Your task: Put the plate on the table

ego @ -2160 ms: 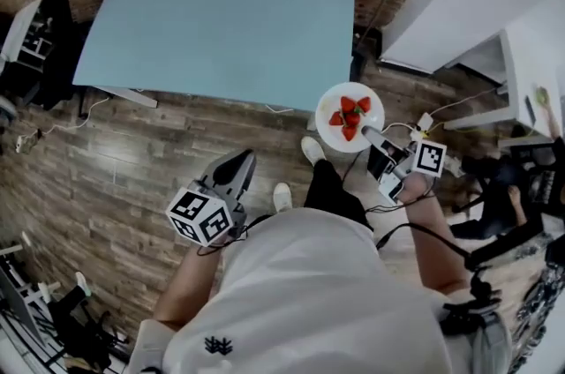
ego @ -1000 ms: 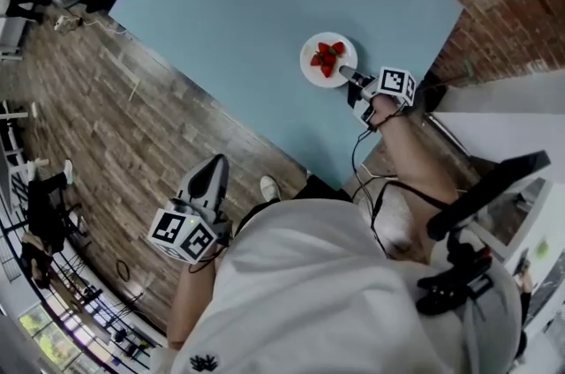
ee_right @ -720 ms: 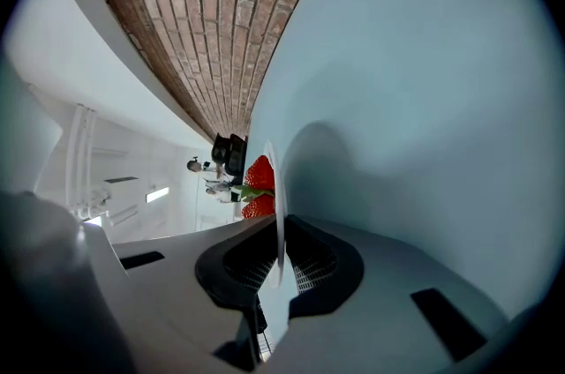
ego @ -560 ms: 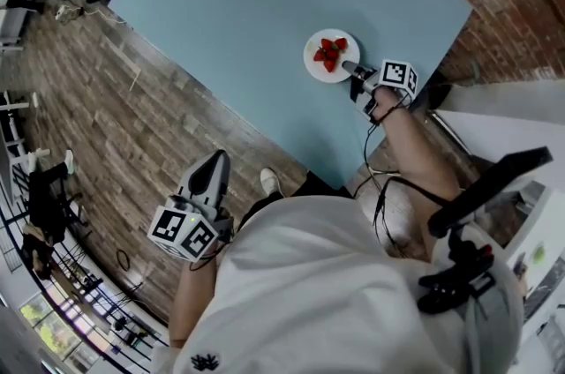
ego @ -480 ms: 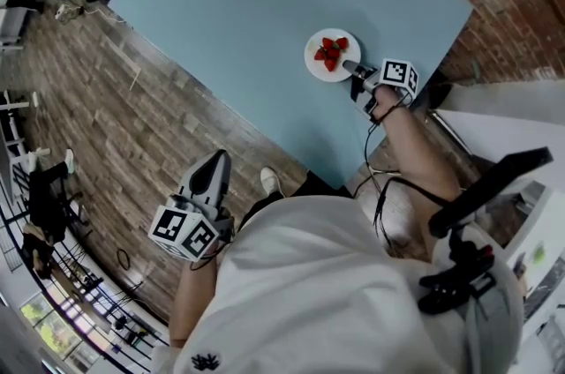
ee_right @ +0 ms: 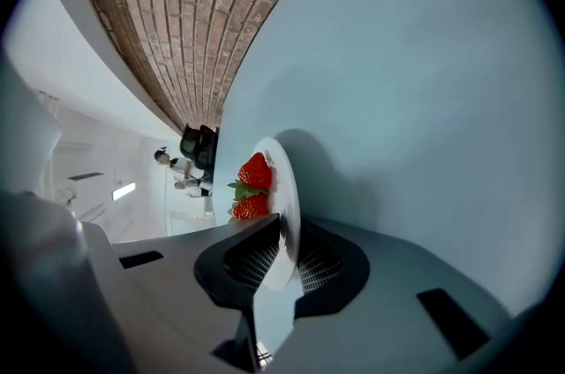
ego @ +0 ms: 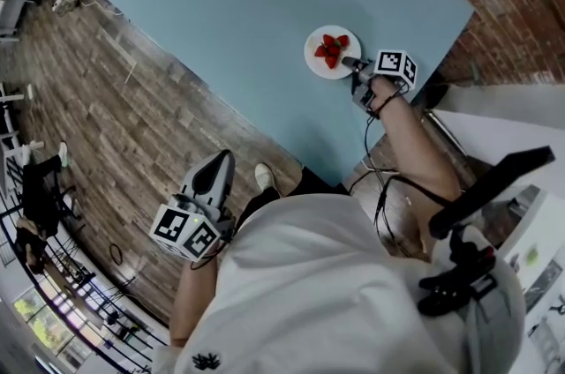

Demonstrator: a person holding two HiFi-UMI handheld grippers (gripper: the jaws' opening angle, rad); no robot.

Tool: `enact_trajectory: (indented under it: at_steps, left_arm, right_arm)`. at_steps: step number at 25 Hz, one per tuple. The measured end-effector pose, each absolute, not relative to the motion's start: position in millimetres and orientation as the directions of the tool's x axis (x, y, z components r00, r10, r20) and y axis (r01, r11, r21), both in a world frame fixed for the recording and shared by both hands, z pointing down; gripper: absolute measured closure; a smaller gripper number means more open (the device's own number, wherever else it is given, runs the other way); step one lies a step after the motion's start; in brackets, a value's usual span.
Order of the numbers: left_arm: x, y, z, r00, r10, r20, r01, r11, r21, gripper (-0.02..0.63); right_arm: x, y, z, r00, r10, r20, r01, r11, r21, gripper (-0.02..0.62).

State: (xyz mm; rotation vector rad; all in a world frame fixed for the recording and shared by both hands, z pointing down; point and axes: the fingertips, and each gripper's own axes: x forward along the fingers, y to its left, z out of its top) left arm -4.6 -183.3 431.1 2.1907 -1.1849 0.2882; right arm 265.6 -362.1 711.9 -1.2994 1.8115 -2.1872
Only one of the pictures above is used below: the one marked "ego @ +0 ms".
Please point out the person's black shorts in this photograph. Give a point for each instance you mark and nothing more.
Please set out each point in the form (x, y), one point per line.
(260, 204)

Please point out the white desk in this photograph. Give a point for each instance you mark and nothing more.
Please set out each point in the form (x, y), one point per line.
(507, 129)

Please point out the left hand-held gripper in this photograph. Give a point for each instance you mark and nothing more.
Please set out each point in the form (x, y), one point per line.
(183, 233)

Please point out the person's white shirt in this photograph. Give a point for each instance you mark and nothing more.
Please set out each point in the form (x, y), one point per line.
(331, 297)

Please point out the white round plate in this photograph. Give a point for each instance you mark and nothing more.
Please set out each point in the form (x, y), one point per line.
(313, 65)

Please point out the person's left forearm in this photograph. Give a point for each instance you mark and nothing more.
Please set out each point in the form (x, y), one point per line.
(194, 297)

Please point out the person's right forearm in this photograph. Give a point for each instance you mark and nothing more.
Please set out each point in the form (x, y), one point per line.
(410, 143)

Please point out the black harness buckle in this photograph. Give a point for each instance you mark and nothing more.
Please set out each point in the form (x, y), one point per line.
(454, 284)

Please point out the light blue table top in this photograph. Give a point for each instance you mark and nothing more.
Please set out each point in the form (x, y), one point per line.
(243, 10)

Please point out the red strawberry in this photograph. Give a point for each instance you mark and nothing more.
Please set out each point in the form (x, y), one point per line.
(329, 40)
(320, 51)
(342, 41)
(330, 62)
(334, 50)

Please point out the green ball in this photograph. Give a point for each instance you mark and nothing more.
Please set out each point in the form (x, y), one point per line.
(532, 255)

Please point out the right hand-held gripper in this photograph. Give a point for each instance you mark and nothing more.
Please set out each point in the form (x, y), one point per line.
(393, 63)

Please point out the person's left white shoe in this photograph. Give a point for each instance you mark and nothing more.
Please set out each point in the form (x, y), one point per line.
(264, 174)

